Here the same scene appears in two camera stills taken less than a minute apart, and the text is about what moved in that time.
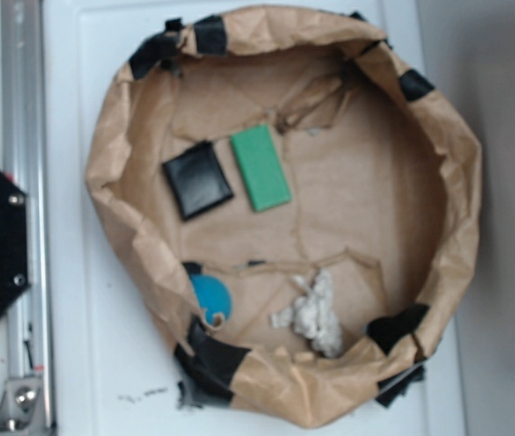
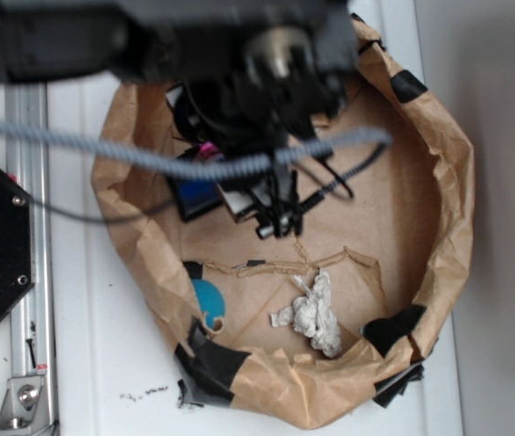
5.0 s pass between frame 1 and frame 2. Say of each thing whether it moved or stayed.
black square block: stayed
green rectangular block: moved
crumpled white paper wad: stayed
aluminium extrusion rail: stayed
